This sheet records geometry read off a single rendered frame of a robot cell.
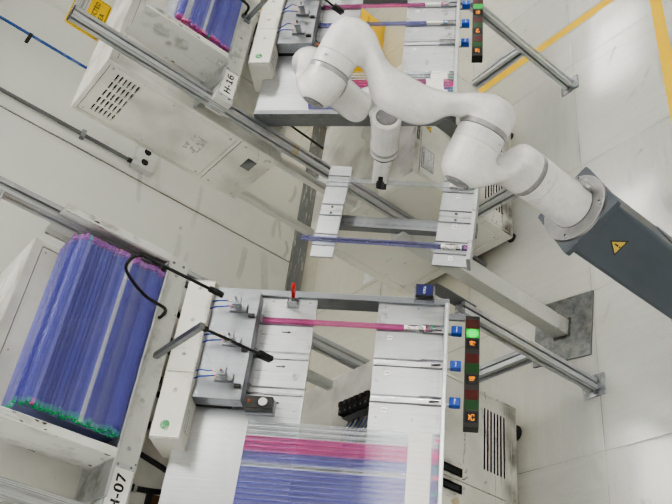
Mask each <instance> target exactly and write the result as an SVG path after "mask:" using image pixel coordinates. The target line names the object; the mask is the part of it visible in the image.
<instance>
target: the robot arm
mask: <svg viewBox="0 0 672 504"><path fill-rule="evenodd" d="M356 67H360V68H361V69H362V70H363V71H364V73H365V75H366V78H367V82H368V86H367V87H364V88H362V89H361V88H360V87H358V86H357V85H356V84H355V83H354V82H353V81H352V80H351V79H350V77H351V75H352V73H353V71H354V69H355V68H356ZM292 68H293V71H294V73H295V75H296V85H297V88H298V91H299V93H300V95H301V96H302V98H303V99H304V100H305V101H306V102H307V103H309V104H310V105H312V106H313V107H317V108H327V107H329V106H330V107H332V108H333V109H334V110H335V111H337V112H338V113H339V114H340V115H341V116H343V117H344V118H345V119H347V120H349V121H352V122H360V121H362V120H364V119H365V118H366V117H367V115H368V114H369V117H370V123H371V141H370V153H371V155H372V157H373V158H374V162H373V173H372V182H373V183H376V189H380V190H386V185H387V181H388V177H389V173H390V169H391V164H392V161H393V160H394V159H395V158H396V157H397V155H398V151H399V141H400V131H401V121H404V122H407V123H409V124H413V125H427V124H430V123H433V122H435V121H437V120H439V119H441V118H444V117H447V116H455V117H458V118H459V119H460V122H459V124H458V126H457V128H456V130H455V132H454V134H453V136H452V138H451V140H450V142H449V144H448V146H447V148H446V150H445V152H444V155H443V158H442V162H441V168H442V172H443V174H444V176H445V177H446V179H447V180H448V181H449V182H450V183H452V184H453V185H455V186H457V187H461V188H465V189H466V188H471V189H472V188H482V187H486V186H490V185H499V186H502V187H504V188H505V189H507V190H508V191H510V192H511V193H513V194H514V195H516V196H517V197H519V198H520V199H521V200H523V201H524V202H526V203H527V204H529V205H530V206H531V207H533V208H534V209H536V210H537V211H539V212H540V213H541V214H543V215H544V216H545V217H544V226H545V229H546V231H547V233H548V234H549V236H550V237H552V238H553V239H555V240H557V241H561V242H567V241H572V240H575V239H577V238H579V237H581V236H582V235H584V234H585V233H587V232H588V231H589V230H590V229H591V228H592V227H593V226H594V225H595V224H596V223H597V221H598V220H599V218H600V217H601V215H602V213H603V211H604V208H605V205H606V200H607V192H606V188H605V185H604V184H603V182H602V181H600V180H599V179H598V178H597V177H594V176H591V175H583V176H578V177H576V178H573V177H572V176H571V175H569V174H568V173H567V172H565V171H564V170H563V169H562V168H560V167H559V166H558V165H556V164H555V163H554V162H552V161H551V160H550V159H548V158H547V157H546V156H544V155H543V154H542V153H540V152H539V151H538V150H536V149H535V148H533V147H531V146H529V145H526V144H518V145H516V146H514V147H512V148H510V149H509V150H508V151H506V152H505V153H504V154H503V155H501V156H500V157H499V155H500V153H501V151H502V149H503V147H504V145H505V143H506V141H507V139H508V137H509V135H510V133H511V131H512V129H513V127H514V124H515V110H514V107H513V106H512V104H511V103H510V102H509V101H508V100H506V99H505V98H503V97H502V96H498V95H495V94H490V93H455V92H447V91H442V90H438V89H435V88H432V87H430V86H427V85H425V84H423V83H421V82H419V81H417V80H416V79H414V78H412V77H410V76H408V75H406V74H405V73H403V72H401V71H399V70H398V69H396V68H395V67H394V66H393V65H392V64H391V63H390V62H389V61H388V60H387V58H386V57H385V55H384V53H383V51H382V49H381V46H380V44H379V41H378V39H377V36H376V34H375V33H374V31H373V29H372V28H371V27H370V26H369V25H368V24H367V23H366V22H364V21H363V20H362V19H359V18H356V17H354V16H346V17H342V18H339V19H337V20H336V21H335V22H333V23H332V25H331V26H330V27H329V29H328V30H327V32H326V34H325V35H324V37H323V39H322V41H321V43H320V44H319V46H318V48H316V47H313V46H307V47H303V48H301V49H299V50H297V51H296V52H295V54H294V55H293V58H292ZM498 157H499V158H498Z"/></svg>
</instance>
